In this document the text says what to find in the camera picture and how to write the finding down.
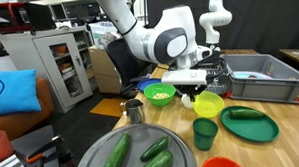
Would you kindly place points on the grey plastic bin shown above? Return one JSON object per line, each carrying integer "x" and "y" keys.
{"x": 263, "y": 89}

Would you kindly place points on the green plastic plate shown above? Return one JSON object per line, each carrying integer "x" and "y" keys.
{"x": 251, "y": 130}

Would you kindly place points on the orange plastic bowl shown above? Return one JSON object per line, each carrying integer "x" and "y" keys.
{"x": 222, "y": 165}

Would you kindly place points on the black cart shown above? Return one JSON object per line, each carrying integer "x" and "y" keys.
{"x": 34, "y": 139}

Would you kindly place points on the yellow plastic bowl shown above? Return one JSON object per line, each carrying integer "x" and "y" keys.
{"x": 208, "y": 106}

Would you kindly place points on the red plastic cup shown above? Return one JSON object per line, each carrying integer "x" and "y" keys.
{"x": 1, "y": 147}

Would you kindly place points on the dark cucumber on plate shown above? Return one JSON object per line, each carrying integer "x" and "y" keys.
{"x": 246, "y": 113}

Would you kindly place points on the light blue plate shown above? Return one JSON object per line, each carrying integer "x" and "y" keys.
{"x": 251, "y": 75}

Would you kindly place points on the plain tan cardboard box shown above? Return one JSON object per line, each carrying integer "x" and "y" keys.
{"x": 102, "y": 71}

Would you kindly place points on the blue plastic plate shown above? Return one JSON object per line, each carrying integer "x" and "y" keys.
{"x": 144, "y": 83}

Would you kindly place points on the small green cucumber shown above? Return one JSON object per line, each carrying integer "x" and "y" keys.
{"x": 155, "y": 148}

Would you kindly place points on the green plastic bowl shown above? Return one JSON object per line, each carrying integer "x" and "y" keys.
{"x": 160, "y": 102}

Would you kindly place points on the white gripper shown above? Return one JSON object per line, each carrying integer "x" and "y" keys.
{"x": 184, "y": 77}

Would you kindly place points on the long green cucumber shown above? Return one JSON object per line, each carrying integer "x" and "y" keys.
{"x": 117, "y": 154}

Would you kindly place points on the medium green cucumber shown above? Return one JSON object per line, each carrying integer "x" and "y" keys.
{"x": 157, "y": 163}

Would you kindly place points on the black office chair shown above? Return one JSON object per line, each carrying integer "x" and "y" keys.
{"x": 124, "y": 64}

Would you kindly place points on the blue pillow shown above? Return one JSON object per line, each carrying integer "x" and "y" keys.
{"x": 13, "y": 93}

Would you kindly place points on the round grey tray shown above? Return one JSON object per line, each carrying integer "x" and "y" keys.
{"x": 141, "y": 134}

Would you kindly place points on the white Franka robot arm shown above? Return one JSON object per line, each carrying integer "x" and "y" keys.
{"x": 138, "y": 37}

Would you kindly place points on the yellow floor mat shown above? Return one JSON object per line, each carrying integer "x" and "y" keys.
{"x": 105, "y": 108}

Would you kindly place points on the steel milk pitcher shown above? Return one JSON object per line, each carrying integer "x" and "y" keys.
{"x": 135, "y": 112}

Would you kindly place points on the clear storage box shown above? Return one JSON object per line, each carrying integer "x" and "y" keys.
{"x": 101, "y": 33}

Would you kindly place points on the wooden side table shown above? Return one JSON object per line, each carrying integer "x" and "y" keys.
{"x": 295, "y": 55}

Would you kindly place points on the grey metal cabinet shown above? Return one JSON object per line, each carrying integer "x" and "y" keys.
{"x": 45, "y": 70}

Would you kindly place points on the green plastic cup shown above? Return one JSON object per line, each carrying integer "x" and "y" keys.
{"x": 205, "y": 136}

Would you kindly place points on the orange sofa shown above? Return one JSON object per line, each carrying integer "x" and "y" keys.
{"x": 21, "y": 123}

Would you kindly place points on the pale food pieces pile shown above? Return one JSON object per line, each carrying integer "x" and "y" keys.
{"x": 161, "y": 95}

